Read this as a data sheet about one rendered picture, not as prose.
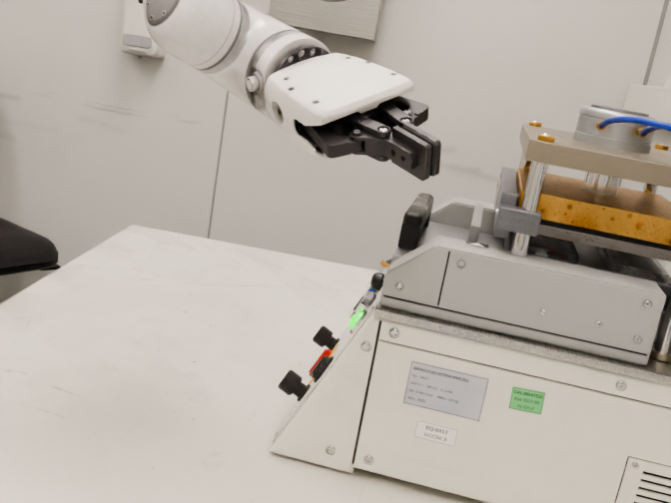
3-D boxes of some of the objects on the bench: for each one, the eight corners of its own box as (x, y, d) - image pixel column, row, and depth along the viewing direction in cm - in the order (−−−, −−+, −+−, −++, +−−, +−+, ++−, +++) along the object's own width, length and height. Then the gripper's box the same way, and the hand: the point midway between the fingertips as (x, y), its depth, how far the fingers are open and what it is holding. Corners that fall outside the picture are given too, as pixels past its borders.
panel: (333, 348, 111) (410, 246, 105) (273, 443, 82) (376, 307, 77) (322, 340, 111) (398, 237, 106) (258, 431, 82) (359, 295, 77)
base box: (724, 440, 104) (764, 319, 100) (841, 629, 68) (909, 453, 64) (335, 347, 113) (356, 232, 109) (258, 472, 77) (285, 307, 73)
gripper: (359, 96, 78) (495, 171, 67) (232, 143, 71) (357, 237, 60) (359, 22, 74) (505, 90, 62) (223, 65, 67) (357, 150, 55)
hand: (415, 152), depth 62 cm, fingers closed
